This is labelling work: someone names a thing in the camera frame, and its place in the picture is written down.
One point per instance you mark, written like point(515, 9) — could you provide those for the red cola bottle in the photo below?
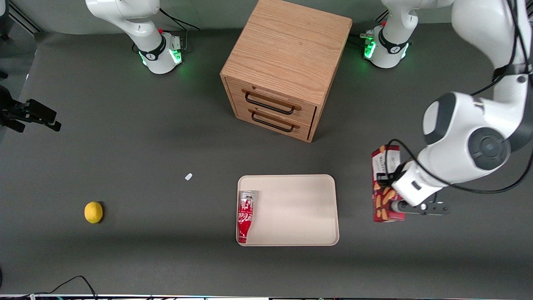
point(245, 216)

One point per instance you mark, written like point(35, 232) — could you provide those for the black frame rail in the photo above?
point(25, 18)

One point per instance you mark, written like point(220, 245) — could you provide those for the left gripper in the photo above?
point(383, 180)

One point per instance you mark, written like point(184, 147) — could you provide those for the black camera on mount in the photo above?
point(35, 111)

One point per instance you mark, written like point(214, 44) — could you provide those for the yellow lemon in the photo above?
point(93, 212)

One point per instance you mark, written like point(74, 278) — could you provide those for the red cookie box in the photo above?
point(381, 208)

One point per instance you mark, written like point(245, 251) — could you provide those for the wooden drawer cabinet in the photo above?
point(287, 50)

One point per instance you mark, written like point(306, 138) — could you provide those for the beige plastic tray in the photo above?
point(300, 208)

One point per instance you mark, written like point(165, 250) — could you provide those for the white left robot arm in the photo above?
point(479, 137)

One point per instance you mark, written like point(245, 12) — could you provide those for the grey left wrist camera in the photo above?
point(433, 207)

